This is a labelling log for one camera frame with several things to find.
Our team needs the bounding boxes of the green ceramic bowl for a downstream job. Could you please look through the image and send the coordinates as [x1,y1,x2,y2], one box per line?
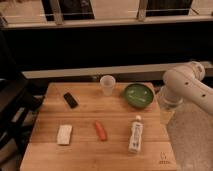
[123,83,154,108]

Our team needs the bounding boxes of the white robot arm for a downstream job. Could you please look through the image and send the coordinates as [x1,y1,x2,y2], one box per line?
[158,61,213,116]

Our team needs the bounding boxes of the black rectangular remote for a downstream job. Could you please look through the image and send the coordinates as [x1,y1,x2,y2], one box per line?
[63,93,78,108]

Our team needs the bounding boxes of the orange carrot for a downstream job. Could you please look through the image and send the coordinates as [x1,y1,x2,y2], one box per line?
[95,121,107,141]

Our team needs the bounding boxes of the white sponge block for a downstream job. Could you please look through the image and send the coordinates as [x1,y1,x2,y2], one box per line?
[57,125,72,145]

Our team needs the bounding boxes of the white squeeze bottle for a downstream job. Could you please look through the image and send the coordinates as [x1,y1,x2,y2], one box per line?
[128,115,143,153]

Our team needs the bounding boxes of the dark chair at left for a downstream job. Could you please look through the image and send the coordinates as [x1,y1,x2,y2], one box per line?
[0,78,44,151]

